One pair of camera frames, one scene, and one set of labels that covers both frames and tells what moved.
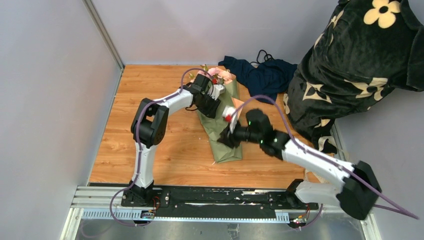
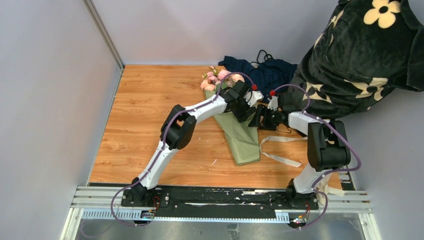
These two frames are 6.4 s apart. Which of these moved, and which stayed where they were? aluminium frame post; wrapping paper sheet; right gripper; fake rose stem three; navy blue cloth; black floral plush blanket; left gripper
Moved: left gripper; fake rose stem three; right gripper; wrapping paper sheet
Stayed: aluminium frame post; black floral plush blanket; navy blue cloth
